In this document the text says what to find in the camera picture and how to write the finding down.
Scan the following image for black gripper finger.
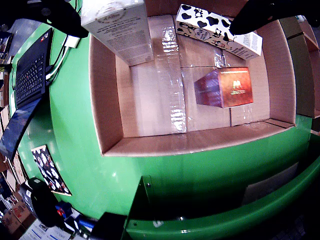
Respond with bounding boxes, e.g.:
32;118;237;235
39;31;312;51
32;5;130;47
0;0;90;39
228;0;320;36

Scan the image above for tall white cosmetic box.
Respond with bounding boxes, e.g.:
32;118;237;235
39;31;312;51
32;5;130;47
81;0;155;67

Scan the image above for open brown cardboard box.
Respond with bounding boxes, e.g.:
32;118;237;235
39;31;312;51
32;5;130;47
279;15;320;41
287;33;320;133

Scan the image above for red orange product box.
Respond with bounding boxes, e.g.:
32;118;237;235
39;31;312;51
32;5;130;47
194;66;254;109

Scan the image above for shallow cardboard tray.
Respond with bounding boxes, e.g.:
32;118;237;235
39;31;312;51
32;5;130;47
88;0;297;157

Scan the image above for red printed cardboard box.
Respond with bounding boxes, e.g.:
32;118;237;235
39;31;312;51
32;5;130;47
7;202;35;227

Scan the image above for white usb adapter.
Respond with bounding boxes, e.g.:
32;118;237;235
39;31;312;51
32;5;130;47
65;34;81;48

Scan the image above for cow print carton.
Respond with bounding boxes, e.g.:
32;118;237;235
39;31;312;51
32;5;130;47
175;3;264;61

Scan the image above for black laptop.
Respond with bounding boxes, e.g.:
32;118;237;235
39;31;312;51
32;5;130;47
0;27;55;161

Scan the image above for black white patterned card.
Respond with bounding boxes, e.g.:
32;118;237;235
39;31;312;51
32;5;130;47
31;144;73;197

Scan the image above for printed paper sheets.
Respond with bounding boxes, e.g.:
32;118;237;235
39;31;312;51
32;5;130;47
19;219;73;240

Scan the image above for green metal shelf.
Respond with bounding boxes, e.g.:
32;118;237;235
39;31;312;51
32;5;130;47
121;132;320;240

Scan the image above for black label printer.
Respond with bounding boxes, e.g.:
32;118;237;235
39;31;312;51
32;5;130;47
89;212;128;240

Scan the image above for white usb cable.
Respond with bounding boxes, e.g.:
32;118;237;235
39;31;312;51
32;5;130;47
46;44;70;81

